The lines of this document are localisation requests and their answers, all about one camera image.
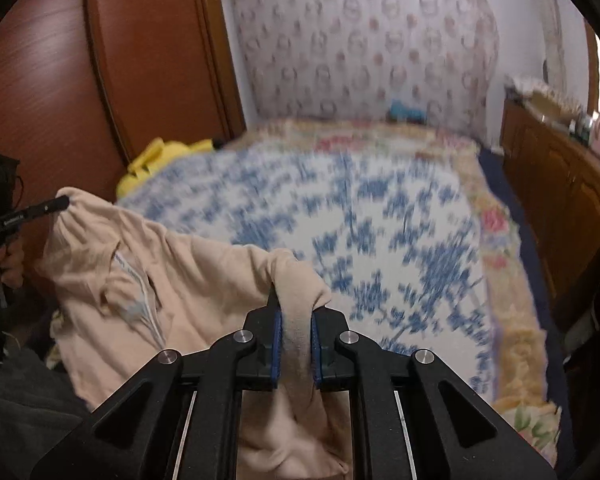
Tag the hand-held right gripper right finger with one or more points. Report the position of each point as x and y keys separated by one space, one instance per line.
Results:
x=316 y=355

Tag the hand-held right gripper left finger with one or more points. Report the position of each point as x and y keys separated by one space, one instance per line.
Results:
x=276 y=350

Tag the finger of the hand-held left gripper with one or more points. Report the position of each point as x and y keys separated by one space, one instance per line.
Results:
x=40 y=208

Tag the beige printed t-shirt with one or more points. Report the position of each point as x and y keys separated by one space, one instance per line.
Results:
x=180 y=280

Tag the person's left hand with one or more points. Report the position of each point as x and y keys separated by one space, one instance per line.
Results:
x=14 y=267

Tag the yellow plush toy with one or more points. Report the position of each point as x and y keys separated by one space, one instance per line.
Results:
x=155 y=165

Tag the floral bed sheet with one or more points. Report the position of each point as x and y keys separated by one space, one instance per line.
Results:
x=380 y=220

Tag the wooden louvered wardrobe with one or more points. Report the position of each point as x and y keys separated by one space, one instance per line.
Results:
x=145 y=60

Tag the person's dark grey clothing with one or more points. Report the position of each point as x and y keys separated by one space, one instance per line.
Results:
x=20 y=410

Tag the teal plastic bag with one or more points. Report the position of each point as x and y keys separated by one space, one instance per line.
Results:
x=405 y=111

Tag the wooden sideboard cabinet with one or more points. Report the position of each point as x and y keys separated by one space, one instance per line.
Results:
x=555 y=175

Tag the clutter of small bottles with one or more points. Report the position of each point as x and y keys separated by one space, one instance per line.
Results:
x=595 y=145

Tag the tied beige curtain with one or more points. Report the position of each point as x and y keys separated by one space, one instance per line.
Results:
x=555 y=35

